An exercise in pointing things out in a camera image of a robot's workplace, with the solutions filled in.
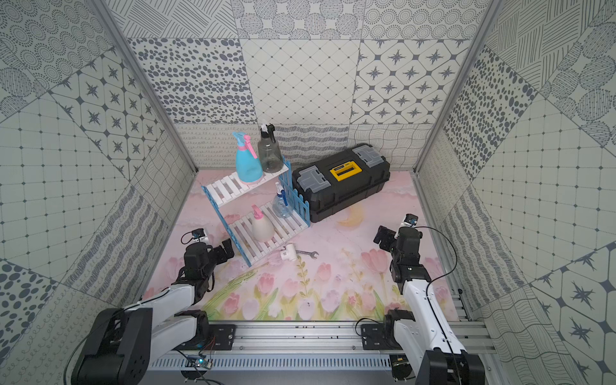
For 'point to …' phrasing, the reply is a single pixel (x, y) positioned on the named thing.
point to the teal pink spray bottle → (248, 164)
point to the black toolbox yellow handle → (334, 183)
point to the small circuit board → (204, 362)
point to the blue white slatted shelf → (231, 187)
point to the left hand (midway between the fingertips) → (214, 240)
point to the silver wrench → (312, 253)
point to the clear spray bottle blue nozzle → (281, 208)
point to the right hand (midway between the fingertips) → (391, 233)
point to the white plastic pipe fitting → (289, 253)
